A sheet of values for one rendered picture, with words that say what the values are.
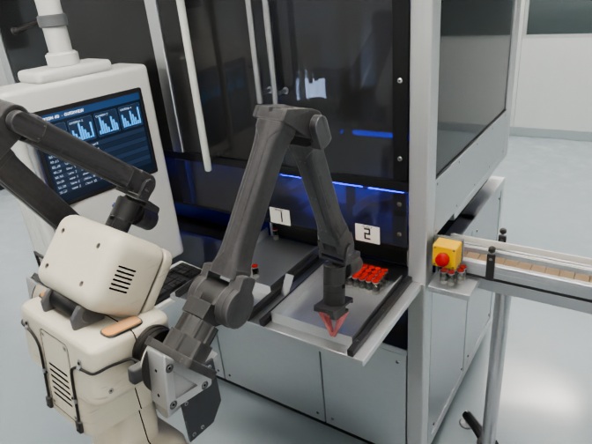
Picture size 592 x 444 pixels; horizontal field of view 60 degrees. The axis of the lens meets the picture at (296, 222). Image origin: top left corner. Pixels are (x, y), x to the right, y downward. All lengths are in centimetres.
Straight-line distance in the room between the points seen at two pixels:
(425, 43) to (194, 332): 91
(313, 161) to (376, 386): 113
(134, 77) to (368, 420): 153
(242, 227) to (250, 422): 163
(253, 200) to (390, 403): 126
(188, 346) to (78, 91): 108
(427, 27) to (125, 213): 87
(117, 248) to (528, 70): 549
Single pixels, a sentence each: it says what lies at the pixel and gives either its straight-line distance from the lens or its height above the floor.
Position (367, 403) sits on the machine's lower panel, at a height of 29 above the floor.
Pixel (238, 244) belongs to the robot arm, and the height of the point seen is 134.
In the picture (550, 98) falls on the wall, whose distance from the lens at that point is 612.
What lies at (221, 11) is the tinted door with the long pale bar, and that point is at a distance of 176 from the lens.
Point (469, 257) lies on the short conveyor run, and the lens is 172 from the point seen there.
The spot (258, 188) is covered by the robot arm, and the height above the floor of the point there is 143.
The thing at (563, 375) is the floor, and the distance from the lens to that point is 279.
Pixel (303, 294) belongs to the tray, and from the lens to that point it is 162.
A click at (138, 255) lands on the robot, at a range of 98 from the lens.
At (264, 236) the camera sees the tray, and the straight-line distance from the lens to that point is 198.
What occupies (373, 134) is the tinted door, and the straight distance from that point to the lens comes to 153.
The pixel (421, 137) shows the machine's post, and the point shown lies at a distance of 146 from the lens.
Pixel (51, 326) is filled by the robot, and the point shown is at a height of 123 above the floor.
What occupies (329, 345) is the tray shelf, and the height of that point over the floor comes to 88.
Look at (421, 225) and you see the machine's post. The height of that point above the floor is 108.
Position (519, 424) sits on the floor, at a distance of 251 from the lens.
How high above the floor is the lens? 177
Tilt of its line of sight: 25 degrees down
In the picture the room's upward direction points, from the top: 5 degrees counter-clockwise
